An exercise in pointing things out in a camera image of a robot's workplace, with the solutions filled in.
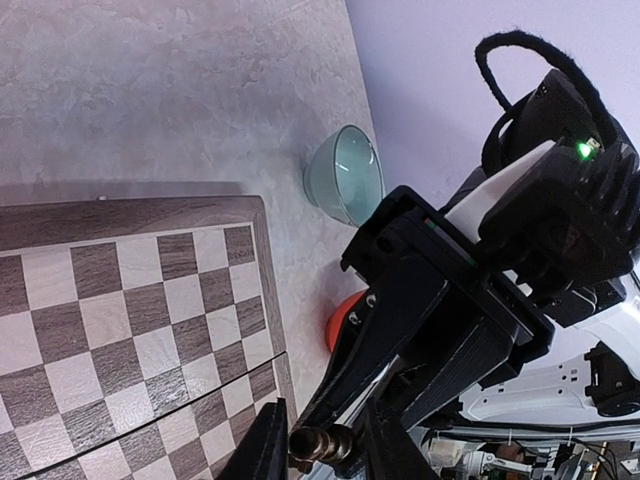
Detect white orange ceramic bowl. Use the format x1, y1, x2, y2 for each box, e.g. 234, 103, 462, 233
324, 290, 369, 355

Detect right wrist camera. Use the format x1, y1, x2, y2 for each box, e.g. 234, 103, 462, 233
448, 70, 639, 327

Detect wooden chess board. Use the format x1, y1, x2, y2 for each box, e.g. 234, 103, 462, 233
1, 196, 293, 479

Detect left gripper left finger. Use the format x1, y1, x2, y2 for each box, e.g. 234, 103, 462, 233
229, 398, 288, 480

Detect clear glass bowl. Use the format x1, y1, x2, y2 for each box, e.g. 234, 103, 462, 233
303, 125, 386, 228

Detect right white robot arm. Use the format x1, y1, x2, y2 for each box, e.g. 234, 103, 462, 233
297, 186, 639, 431

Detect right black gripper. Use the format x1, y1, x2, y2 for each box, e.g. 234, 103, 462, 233
295, 186, 554, 430

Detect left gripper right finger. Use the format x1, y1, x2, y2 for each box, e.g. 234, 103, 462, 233
363, 404, 439, 480

